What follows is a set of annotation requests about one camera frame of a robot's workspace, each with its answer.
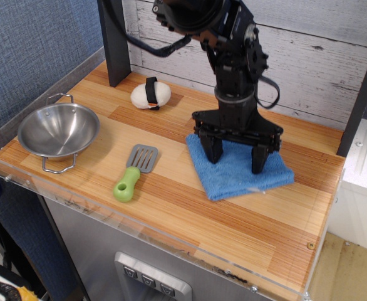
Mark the green handled grey spatula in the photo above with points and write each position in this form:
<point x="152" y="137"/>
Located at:
<point x="140" y="161"/>

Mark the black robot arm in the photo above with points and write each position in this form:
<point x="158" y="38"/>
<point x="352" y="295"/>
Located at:
<point x="228" y="34"/>

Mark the white side cabinet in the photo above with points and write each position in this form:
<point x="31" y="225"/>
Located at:
<point x="348" y="217"/>

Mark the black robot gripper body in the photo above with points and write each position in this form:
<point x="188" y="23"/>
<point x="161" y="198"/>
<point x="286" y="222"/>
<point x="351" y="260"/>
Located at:
<point x="239" y="122"/>

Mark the clear acrylic edge guard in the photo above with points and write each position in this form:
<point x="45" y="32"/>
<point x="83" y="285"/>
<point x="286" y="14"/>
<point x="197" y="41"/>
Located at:
<point x="266" y="241"/>

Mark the white plush sushi toy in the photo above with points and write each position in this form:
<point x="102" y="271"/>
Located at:
<point x="151" y="95"/>

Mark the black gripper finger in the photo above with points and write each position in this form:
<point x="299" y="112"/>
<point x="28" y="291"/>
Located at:
<point x="259" y="157"/>
<point x="212" y="147"/>

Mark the blue towel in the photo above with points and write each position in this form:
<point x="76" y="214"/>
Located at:
<point x="232" y="175"/>

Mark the steel bowl with handles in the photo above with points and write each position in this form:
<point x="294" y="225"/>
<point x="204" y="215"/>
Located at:
<point x="60" y="130"/>

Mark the silver dispenser button panel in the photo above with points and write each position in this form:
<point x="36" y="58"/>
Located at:
<point x="141" y="281"/>

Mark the stainless steel cabinet front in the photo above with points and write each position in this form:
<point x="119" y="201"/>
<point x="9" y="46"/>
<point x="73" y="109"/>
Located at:
<point x="92" y="244"/>

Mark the dark grey left post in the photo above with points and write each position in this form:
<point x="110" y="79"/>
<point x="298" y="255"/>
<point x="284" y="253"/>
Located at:
<point x="115" y="44"/>

